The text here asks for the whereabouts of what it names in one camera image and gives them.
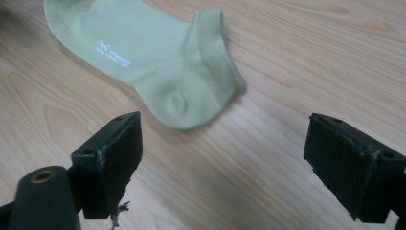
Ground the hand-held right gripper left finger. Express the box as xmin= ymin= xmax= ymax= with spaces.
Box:
xmin=70 ymin=110 xmax=144 ymax=220

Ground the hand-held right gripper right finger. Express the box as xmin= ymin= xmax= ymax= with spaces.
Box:
xmin=303 ymin=112 xmax=406 ymax=224

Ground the light green ankle sock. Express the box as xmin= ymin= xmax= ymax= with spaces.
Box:
xmin=42 ymin=0 xmax=248 ymax=131

